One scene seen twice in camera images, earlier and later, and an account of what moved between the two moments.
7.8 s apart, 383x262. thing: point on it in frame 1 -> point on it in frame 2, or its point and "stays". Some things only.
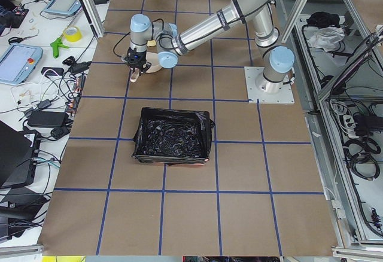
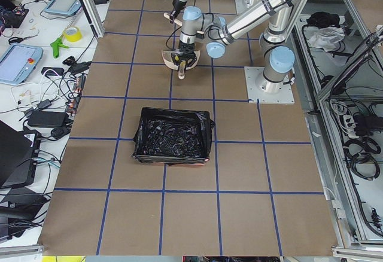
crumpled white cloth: (326, 37) stays
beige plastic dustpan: (152, 57) -> (168, 59)
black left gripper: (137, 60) -> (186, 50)
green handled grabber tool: (55, 45) stays
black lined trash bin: (173, 137) stays
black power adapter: (48, 119) stays
